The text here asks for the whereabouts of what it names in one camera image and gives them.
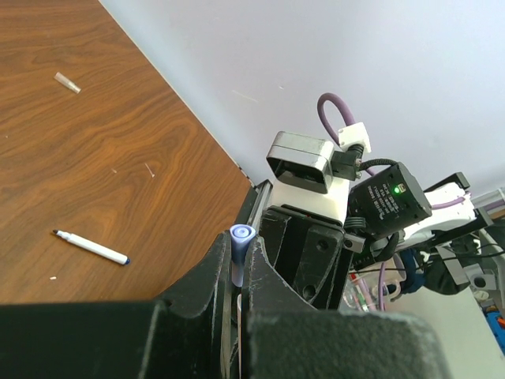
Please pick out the light purple pen cap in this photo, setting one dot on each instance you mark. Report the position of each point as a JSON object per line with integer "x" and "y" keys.
{"x": 241, "y": 235}

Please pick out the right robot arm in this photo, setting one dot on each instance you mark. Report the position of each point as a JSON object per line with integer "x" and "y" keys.
{"x": 389, "y": 213}

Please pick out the white purple-tip marker pen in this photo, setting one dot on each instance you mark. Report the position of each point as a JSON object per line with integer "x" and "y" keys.
{"x": 239, "y": 318}

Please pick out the thin white blue-end pen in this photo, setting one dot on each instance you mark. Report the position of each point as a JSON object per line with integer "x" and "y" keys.
{"x": 92, "y": 247}

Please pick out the clear pen cap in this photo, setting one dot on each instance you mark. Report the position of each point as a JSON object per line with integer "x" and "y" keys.
{"x": 65, "y": 81}

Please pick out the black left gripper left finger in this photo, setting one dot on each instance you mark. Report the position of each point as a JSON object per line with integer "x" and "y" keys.
{"x": 182, "y": 333}

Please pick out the black table edge rail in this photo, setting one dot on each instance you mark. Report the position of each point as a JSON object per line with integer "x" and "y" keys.
{"x": 252, "y": 208}

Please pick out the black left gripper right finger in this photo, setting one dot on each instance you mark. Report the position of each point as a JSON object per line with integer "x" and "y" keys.
{"x": 282, "y": 336}

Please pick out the clear cup with pens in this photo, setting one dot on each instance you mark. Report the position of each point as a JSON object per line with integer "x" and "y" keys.
{"x": 362, "y": 292}

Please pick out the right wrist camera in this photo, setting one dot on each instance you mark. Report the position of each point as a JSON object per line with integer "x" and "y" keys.
{"x": 311, "y": 176}

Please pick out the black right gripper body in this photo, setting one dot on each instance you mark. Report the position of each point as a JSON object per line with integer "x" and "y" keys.
{"x": 310, "y": 252}

